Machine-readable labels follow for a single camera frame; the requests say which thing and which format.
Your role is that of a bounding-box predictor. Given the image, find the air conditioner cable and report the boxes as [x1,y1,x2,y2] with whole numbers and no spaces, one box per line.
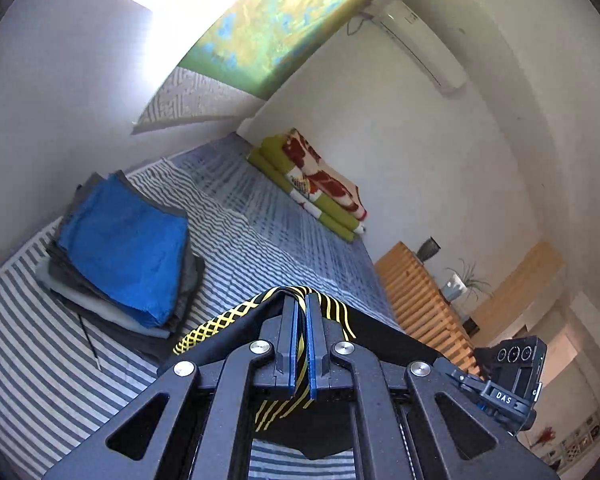
[346,9,377,37]

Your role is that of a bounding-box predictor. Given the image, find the stack of grey folded garments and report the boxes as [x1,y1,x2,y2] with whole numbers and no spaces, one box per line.
[35,170,207,363]

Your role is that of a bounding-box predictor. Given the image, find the black pants with yellow stripes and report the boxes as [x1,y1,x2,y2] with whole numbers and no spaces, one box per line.
[172,285,448,461]

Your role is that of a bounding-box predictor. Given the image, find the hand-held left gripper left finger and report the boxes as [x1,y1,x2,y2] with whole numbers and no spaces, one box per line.
[42,298,308,480]

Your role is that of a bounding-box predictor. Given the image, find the folded green floral blanket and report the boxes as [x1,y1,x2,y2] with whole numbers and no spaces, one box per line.
[247,127,369,244]

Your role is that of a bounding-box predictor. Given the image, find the green yellow wall poster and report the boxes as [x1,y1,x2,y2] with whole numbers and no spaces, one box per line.
[132,0,416,136]

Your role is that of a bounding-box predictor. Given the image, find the dark vase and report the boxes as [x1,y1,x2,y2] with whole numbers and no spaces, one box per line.
[416,236,441,264]

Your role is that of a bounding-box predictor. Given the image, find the white air conditioner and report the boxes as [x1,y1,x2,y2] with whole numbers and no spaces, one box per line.
[369,0,469,94]

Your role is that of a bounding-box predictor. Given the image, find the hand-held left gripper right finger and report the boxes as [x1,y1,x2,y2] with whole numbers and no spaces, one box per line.
[306,294,562,480]

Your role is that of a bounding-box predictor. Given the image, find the wooden slatted bed rail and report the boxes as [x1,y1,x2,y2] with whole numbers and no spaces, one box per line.
[374,241,483,377]

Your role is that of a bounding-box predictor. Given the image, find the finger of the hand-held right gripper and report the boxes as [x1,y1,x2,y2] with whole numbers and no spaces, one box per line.
[437,359,495,403]

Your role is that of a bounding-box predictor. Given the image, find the wooden cabinet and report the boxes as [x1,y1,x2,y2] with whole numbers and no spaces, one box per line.
[471,241,567,347]

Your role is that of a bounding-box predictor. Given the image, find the blue white striped bed blanket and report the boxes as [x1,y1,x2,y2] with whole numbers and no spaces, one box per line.
[0,132,406,480]

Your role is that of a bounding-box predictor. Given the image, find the potted plant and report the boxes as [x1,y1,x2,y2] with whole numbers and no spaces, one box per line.
[442,258,492,307]

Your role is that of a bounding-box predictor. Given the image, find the blue folded garment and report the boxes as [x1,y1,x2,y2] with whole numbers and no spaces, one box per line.
[55,174,190,328]

